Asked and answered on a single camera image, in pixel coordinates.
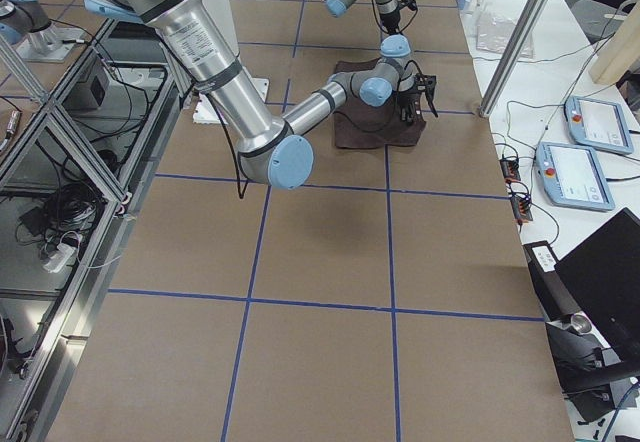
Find near blue teach pendant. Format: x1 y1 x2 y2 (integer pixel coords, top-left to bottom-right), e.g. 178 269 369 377
535 142 615 212

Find black laptop computer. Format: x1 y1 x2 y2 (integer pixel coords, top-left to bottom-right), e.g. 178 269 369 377
555 208 639 359

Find blue teach pendant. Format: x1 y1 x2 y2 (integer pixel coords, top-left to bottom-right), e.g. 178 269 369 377
564 96 634 155
535 142 615 212

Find orange black connector module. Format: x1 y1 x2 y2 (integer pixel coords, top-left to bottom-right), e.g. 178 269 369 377
499 157 521 183

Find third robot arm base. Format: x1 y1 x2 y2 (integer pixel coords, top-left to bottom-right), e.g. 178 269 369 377
1 0 86 63

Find far blue teach pendant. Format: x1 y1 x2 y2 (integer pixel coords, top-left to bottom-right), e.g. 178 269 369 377
564 96 634 155

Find clear plastic bag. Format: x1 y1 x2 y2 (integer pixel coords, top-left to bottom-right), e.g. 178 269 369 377
476 12 516 54

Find black labelled box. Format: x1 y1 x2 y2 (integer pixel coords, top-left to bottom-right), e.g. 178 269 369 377
523 241 581 321

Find aluminium vertical post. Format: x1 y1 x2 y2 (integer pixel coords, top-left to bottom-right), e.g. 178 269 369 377
478 0 548 118

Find white power strip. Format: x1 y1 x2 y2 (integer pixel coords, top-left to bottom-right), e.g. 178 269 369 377
43 242 76 273

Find dark brown t-shirt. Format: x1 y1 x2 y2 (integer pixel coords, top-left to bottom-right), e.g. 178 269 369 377
331 59 427 150

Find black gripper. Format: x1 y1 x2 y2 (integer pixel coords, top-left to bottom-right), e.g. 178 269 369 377
380 0 416 35
397 74 438 125

